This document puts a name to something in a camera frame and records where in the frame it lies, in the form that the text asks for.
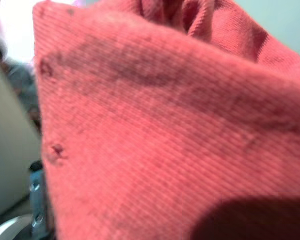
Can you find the coral red garment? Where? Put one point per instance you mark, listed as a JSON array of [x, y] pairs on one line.
[[165, 125]]

